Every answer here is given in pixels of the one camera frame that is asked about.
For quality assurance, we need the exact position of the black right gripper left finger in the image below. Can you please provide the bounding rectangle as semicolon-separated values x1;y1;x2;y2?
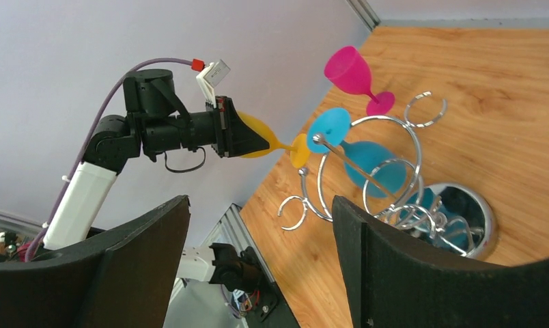
0;195;191;327

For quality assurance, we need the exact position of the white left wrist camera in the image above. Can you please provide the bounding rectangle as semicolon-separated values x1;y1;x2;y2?
196;59;230;108

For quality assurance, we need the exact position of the yellow plastic wine glass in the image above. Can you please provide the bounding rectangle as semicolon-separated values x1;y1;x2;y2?
238;112;311;169

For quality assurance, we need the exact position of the blue plastic wine glass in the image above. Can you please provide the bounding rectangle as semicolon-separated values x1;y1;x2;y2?
307;107;406;193

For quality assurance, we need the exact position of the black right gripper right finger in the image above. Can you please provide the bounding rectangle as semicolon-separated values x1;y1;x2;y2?
332;196;549;327

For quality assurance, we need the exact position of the chrome wire glass rack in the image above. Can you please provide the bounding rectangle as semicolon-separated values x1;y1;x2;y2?
277;91;498;260

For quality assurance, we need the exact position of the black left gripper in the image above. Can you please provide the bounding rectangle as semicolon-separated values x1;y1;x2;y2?
139;96;269;159

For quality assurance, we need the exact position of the pink plastic wine glass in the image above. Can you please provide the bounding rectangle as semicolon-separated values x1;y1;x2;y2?
324;46;395;116

